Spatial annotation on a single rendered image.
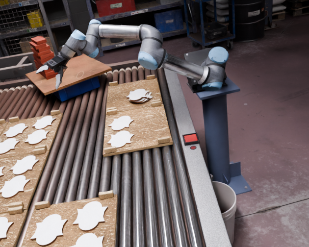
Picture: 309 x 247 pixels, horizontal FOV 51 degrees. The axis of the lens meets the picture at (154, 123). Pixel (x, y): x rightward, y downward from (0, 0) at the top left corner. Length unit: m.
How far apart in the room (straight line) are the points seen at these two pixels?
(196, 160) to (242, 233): 1.00
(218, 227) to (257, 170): 1.68
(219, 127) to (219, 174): 0.43
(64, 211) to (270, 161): 1.99
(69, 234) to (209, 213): 0.52
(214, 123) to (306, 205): 0.88
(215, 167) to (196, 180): 1.16
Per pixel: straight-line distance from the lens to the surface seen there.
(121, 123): 1.83
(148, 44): 1.84
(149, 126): 1.77
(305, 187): 2.76
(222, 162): 2.54
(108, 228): 1.27
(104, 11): 5.99
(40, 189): 1.60
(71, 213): 1.39
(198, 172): 1.45
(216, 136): 2.38
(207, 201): 1.32
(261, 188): 2.71
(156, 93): 2.11
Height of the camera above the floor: 1.85
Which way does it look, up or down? 31 degrees down
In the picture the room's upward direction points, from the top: 10 degrees counter-clockwise
